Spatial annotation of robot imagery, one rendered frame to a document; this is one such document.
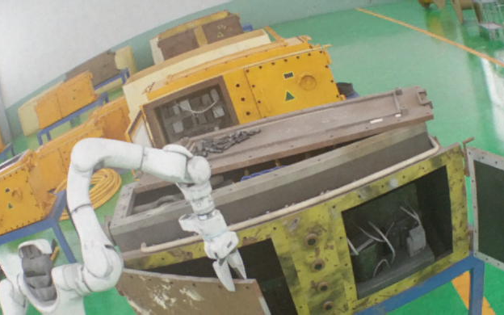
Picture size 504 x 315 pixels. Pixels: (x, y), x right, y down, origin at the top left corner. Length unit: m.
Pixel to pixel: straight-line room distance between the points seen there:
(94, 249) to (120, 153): 0.29
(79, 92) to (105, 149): 9.41
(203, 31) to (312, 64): 5.92
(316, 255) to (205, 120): 2.92
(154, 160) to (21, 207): 3.87
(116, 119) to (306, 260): 6.93
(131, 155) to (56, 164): 6.98
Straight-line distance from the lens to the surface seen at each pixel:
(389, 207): 2.48
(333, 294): 2.28
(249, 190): 2.11
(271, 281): 2.44
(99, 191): 7.12
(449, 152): 2.18
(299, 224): 2.10
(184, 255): 2.14
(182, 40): 10.52
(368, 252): 2.30
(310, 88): 4.73
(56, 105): 11.19
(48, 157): 8.52
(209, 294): 1.89
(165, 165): 1.57
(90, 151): 1.53
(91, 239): 1.45
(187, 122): 4.94
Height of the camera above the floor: 2.08
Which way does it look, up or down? 19 degrees down
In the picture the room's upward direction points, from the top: 20 degrees counter-clockwise
